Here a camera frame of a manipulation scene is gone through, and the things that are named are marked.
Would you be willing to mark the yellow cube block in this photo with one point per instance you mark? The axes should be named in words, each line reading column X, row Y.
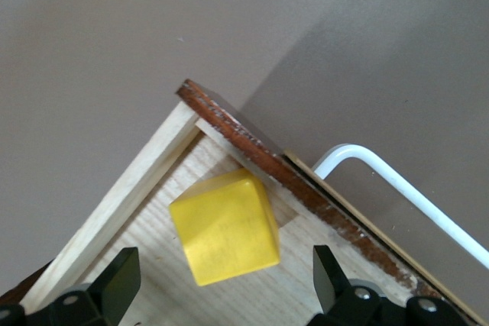
column 225, row 226

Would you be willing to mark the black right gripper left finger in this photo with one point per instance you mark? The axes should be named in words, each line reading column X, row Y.
column 114, row 288

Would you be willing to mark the dark brown wooden cabinet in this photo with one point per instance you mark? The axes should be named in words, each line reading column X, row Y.
column 15, row 289

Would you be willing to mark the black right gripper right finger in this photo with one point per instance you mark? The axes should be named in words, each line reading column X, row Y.
column 330, row 288

